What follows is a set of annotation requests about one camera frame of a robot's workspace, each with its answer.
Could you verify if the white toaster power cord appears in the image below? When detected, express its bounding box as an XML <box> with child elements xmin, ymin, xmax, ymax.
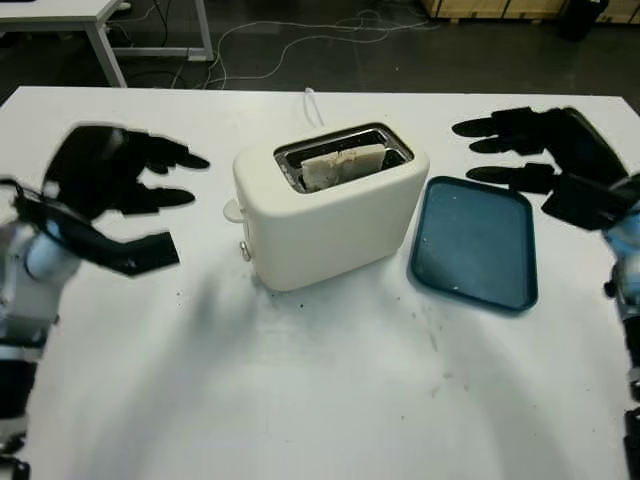
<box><xmin>303</xmin><ymin>87</ymin><xmax>326</xmax><ymax>129</ymax></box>

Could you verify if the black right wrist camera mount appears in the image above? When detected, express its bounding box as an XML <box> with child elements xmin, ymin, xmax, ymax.
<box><xmin>542</xmin><ymin>172</ymin><xmax>640</xmax><ymax>232</ymax></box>

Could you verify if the white floor cable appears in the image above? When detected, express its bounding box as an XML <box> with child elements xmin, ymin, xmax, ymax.
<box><xmin>207</xmin><ymin>9</ymin><xmax>436</xmax><ymax>91</ymax></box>

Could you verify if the cream white toaster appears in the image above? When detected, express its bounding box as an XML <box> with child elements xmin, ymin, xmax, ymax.
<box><xmin>232</xmin><ymin>121</ymin><xmax>430</xmax><ymax>293</ymax></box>

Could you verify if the black trash bin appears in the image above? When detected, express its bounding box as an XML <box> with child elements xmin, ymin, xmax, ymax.
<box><xmin>557</xmin><ymin>0</ymin><xmax>609</xmax><ymax>42</ymax></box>

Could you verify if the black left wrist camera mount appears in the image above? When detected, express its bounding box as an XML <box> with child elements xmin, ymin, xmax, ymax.
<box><xmin>12</xmin><ymin>184</ymin><xmax>181</xmax><ymax>277</ymax></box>

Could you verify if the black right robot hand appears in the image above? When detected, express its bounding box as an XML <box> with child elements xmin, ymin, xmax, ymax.
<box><xmin>451</xmin><ymin>104</ymin><xmax>630</xmax><ymax>199</ymax></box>

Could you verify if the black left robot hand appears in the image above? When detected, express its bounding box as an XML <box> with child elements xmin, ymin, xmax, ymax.
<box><xmin>44</xmin><ymin>124</ymin><xmax>211</xmax><ymax>224</ymax></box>

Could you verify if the white desk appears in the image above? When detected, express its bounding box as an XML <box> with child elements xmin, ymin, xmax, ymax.
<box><xmin>0</xmin><ymin>0</ymin><xmax>214</xmax><ymax>89</ymax></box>

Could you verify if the wooden crate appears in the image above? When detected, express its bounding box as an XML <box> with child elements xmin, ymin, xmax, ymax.
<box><xmin>418</xmin><ymin>0</ymin><xmax>571</xmax><ymax>24</ymax></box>

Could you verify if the blue plastic tray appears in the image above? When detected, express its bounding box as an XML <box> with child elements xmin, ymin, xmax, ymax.
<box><xmin>407</xmin><ymin>174</ymin><xmax>540</xmax><ymax>314</ymax></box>

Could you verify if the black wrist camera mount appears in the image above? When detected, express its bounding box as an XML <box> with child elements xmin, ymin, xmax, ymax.
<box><xmin>12</xmin><ymin>184</ymin><xmax>181</xmax><ymax>277</ymax></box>
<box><xmin>542</xmin><ymin>172</ymin><xmax>640</xmax><ymax>232</ymax></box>

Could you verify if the slice of bread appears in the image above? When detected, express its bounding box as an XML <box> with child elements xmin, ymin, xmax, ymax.
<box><xmin>301</xmin><ymin>144</ymin><xmax>386</xmax><ymax>193</ymax></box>

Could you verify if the white toaster lever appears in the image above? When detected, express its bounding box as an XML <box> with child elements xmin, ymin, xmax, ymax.
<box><xmin>222</xmin><ymin>198</ymin><xmax>249</xmax><ymax>224</ymax></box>

